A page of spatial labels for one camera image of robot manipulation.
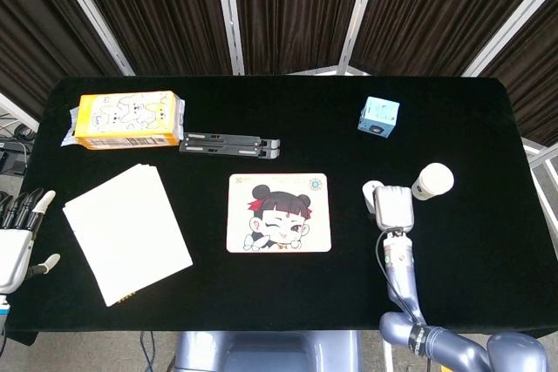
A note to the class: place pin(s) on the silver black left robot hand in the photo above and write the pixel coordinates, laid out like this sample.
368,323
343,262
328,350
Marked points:
13,250

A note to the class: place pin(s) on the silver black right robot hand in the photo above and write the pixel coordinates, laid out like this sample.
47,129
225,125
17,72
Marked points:
394,208

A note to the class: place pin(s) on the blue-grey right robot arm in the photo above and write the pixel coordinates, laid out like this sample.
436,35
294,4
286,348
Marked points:
405,276

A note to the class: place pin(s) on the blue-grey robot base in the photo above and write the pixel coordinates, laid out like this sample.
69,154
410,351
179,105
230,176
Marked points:
266,352

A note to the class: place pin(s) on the cartoon girl mouse pad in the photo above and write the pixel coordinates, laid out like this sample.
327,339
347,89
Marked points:
279,198

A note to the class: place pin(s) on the white paper cup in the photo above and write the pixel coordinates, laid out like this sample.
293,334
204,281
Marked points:
433,180

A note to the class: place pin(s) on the light blue speaker box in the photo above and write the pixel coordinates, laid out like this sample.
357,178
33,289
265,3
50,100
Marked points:
379,112

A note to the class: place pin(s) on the white paper stack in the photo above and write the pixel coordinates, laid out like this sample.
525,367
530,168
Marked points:
126,232

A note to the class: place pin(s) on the black table cloth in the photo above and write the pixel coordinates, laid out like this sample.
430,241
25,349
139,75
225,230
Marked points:
279,293

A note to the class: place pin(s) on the yellow tissue pack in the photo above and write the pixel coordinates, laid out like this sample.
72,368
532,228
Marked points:
126,117

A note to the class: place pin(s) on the black folding laptop stand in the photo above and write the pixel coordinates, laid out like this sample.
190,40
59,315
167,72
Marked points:
226,145

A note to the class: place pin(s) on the dark brown pleated curtain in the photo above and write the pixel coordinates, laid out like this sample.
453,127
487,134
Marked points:
296,10
161,10
436,10
532,84
35,32

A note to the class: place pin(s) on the white low frame rail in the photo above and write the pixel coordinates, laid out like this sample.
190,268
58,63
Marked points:
19,112

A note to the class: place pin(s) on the white mesh frame panel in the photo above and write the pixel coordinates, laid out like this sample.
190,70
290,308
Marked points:
542,158

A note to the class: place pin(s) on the white aluminium frame post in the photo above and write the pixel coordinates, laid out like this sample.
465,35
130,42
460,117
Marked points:
359,10
510,23
231,19
93,19

